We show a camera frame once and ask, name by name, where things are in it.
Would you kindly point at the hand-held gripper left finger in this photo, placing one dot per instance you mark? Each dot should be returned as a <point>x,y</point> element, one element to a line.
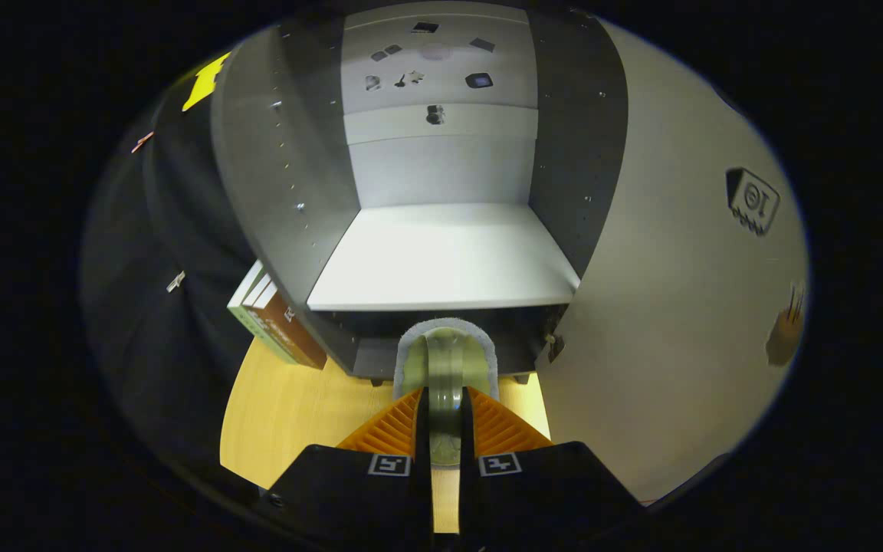
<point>422,491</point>

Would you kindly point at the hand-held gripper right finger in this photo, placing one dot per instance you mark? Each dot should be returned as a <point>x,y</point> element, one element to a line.
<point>468,491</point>

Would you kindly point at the olive green grey-rimmed roll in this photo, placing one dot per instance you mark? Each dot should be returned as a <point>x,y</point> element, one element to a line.
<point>445,368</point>

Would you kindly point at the brown book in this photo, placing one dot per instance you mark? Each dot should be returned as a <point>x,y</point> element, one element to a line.
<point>292,337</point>

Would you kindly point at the white cabinet shelf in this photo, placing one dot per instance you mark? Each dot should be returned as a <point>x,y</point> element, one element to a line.
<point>441,253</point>

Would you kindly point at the green white book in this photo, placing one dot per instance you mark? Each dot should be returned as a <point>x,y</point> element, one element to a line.
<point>246,307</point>

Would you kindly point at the white clip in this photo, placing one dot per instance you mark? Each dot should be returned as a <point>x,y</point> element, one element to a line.
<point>175,281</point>

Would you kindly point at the black backdrop cloth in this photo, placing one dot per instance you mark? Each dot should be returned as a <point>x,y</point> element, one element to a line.
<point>150,307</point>

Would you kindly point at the dark grey cabinet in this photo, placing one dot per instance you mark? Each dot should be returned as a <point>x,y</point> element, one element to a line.
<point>273,153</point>

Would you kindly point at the pink clip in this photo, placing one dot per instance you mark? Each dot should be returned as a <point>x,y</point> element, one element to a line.
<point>142,142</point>

